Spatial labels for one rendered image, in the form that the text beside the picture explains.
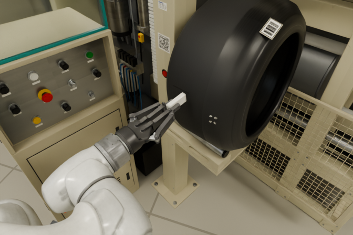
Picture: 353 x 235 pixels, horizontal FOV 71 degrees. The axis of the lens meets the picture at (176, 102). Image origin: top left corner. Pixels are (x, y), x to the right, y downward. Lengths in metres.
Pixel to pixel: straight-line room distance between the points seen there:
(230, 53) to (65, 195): 0.54
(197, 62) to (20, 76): 0.68
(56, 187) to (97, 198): 0.12
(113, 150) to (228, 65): 0.38
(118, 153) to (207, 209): 1.36
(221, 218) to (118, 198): 1.42
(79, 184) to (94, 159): 0.07
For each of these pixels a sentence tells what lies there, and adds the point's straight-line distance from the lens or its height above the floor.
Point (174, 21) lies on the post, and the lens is 1.02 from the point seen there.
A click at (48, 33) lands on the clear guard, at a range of 1.06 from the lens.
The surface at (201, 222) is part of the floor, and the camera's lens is 1.89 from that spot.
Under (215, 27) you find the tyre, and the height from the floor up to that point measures 1.42.
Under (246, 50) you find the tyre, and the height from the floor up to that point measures 1.40.
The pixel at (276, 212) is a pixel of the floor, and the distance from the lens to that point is 2.04.
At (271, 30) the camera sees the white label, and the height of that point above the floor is 1.43.
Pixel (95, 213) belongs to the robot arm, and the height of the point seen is 1.28.
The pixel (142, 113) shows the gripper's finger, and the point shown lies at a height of 1.23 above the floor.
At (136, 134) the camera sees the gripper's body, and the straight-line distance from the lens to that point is 0.68.
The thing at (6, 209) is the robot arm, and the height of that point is 1.02.
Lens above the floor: 1.72
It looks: 41 degrees down
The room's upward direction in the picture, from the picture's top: straight up
